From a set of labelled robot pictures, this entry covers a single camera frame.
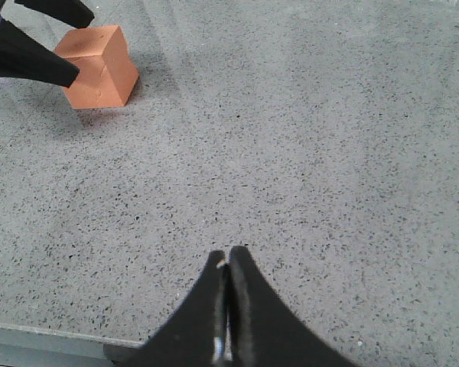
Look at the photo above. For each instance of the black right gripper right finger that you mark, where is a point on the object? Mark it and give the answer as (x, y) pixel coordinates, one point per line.
(263, 331)

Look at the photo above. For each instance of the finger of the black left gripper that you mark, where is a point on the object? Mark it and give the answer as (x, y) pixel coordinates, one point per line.
(72, 12)
(21, 57)

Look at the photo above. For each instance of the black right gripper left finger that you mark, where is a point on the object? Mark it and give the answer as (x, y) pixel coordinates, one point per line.
(195, 334)

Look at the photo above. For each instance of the orange foam cube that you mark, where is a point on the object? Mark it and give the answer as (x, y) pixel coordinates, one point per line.
(107, 74)

